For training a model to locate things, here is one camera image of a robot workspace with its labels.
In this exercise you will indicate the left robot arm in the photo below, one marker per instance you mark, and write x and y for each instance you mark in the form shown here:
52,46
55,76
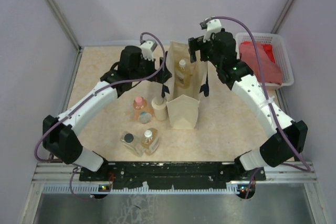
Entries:
60,133

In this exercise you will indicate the pink red cloth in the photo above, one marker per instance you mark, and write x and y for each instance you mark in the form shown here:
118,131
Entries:
272,72

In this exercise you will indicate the cream cylindrical bottle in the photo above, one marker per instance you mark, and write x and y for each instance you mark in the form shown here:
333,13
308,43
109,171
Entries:
160,109

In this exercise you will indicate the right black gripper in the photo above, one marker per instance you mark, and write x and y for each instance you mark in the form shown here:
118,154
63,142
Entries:
197,44

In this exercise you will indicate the pink cap orange bottle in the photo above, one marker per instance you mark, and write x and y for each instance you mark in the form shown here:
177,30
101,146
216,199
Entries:
140,105

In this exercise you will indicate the clear jar teal lid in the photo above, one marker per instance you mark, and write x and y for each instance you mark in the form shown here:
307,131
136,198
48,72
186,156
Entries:
144,117

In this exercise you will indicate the white plastic basket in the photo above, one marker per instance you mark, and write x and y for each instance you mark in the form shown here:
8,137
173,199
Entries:
279,51

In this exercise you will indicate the amber bottle white cap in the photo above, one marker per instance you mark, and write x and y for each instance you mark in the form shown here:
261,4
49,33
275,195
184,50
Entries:
150,140

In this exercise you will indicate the beige canvas bag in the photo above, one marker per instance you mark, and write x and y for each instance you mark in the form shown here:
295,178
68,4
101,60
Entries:
183,104

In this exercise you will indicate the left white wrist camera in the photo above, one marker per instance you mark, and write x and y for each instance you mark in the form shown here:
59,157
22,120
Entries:
148,47

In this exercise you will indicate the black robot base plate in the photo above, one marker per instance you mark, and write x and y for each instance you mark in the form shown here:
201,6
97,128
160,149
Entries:
176,176

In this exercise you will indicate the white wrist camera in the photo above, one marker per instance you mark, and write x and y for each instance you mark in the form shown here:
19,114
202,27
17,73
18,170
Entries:
211,27
148,47

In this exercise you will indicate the yellow liquid bottle white cap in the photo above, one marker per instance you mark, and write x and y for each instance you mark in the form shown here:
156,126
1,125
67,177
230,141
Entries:
182,74

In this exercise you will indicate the clear bottle black cap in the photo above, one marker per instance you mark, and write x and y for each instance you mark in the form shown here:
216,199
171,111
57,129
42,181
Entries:
132,143

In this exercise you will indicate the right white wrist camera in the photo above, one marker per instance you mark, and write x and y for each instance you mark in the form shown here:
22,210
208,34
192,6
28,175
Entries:
211,27

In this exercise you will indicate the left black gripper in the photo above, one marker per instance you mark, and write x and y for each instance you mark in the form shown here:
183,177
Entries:
159,76

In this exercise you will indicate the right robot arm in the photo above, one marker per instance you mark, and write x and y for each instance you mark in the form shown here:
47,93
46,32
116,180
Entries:
286,137

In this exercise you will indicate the aluminium rail frame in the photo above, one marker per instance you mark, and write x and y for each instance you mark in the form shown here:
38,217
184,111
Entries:
59,178

